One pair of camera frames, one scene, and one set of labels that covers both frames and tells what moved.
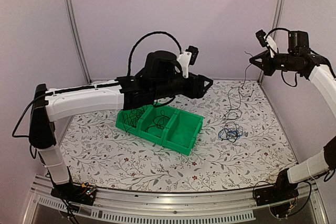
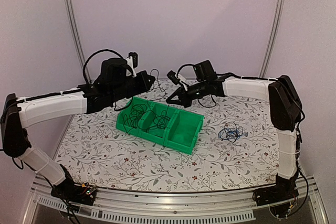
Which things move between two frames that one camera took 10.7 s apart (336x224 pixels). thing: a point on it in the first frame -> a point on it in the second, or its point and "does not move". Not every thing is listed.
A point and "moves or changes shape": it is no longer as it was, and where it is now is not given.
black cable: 130,120 does not move
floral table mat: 241,142 does not move
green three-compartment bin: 172,129 does not move
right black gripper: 266,66 -> 184,100
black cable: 237,87 moves or changes shape
